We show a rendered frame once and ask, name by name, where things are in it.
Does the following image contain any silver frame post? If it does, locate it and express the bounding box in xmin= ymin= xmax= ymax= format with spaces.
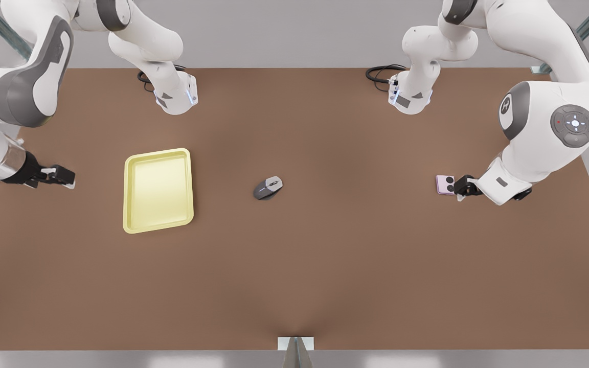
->
xmin=530 ymin=0 xmax=589 ymax=76
xmin=277 ymin=336 xmax=315 ymax=368
xmin=0 ymin=0 xmax=34 ymax=60

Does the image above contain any yellow rectangular tray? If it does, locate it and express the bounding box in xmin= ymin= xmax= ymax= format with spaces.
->
xmin=123 ymin=148 xmax=195 ymax=235

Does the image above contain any pink flip phone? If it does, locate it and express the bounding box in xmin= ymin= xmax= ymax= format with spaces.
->
xmin=436 ymin=174 xmax=457 ymax=196

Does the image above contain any black cable loop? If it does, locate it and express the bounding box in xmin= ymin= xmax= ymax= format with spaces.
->
xmin=137 ymin=65 xmax=188 ymax=94
xmin=366 ymin=64 xmax=409 ymax=93

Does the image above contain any grey computer mouse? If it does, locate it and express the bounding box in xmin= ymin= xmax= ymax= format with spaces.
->
xmin=253 ymin=175 xmax=284 ymax=201

